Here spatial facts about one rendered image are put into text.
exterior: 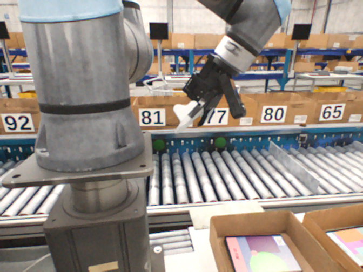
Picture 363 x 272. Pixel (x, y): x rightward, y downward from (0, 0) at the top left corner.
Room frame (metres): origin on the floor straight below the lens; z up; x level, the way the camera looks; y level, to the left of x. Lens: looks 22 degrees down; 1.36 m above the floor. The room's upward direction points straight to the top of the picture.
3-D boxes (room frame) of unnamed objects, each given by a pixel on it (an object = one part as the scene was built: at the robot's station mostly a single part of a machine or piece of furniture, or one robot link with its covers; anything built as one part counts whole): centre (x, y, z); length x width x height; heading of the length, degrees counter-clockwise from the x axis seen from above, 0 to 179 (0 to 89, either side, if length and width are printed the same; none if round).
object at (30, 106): (1.38, 0.90, 0.97); 0.39 x 0.29 x 0.17; 96
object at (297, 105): (1.54, -0.66, 0.96); 0.39 x 0.29 x 0.17; 96
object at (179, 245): (0.54, 0.11, 0.74); 0.28 x 0.02 x 0.02; 100
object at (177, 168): (1.01, 0.02, 0.72); 0.52 x 0.05 x 0.05; 6
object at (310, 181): (1.08, -0.59, 0.76); 0.46 x 0.01 x 0.09; 6
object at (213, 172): (1.03, -0.17, 0.72); 0.52 x 0.05 x 0.05; 6
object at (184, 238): (0.56, 0.11, 0.74); 0.28 x 0.02 x 0.02; 100
